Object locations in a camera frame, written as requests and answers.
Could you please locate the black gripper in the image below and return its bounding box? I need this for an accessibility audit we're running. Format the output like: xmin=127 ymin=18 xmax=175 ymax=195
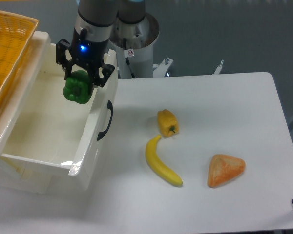
xmin=56 ymin=29 xmax=115 ymax=94

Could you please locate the green bell pepper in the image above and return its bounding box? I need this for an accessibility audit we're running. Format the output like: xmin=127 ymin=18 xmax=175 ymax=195
xmin=63 ymin=70 xmax=93 ymax=104

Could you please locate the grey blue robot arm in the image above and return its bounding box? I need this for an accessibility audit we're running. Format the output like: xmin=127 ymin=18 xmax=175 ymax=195
xmin=56 ymin=0 xmax=146 ymax=99

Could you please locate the open white upper drawer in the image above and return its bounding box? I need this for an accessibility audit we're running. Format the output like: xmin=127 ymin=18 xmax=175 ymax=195
xmin=6 ymin=44 xmax=118 ymax=190

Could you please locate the yellow bell pepper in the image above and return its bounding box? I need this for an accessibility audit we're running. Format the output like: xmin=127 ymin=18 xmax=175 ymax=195
xmin=157 ymin=109 xmax=179 ymax=137

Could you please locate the white drawer cabinet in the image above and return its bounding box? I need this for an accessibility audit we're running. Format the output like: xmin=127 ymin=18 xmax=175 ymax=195
xmin=0 ymin=31 xmax=51 ymax=194

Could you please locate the yellow woven basket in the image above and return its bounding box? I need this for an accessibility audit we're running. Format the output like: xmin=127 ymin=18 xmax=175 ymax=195
xmin=0 ymin=10 xmax=39 ymax=108

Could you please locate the yellow banana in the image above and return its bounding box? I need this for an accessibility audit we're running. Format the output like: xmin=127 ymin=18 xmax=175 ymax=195
xmin=145 ymin=135 xmax=183 ymax=187

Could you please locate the orange triangular bread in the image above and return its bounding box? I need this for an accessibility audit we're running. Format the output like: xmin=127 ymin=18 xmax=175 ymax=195
xmin=207 ymin=154 xmax=246 ymax=188

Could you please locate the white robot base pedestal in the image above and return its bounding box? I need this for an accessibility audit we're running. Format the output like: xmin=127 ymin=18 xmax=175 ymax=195
xmin=110 ymin=13 xmax=173 ymax=79

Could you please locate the black drawer handle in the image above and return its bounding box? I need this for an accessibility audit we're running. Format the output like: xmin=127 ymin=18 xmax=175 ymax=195
xmin=97 ymin=100 xmax=114 ymax=141

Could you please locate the white metal bracket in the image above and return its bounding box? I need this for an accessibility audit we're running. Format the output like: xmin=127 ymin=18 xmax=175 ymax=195
xmin=213 ymin=59 xmax=224 ymax=75

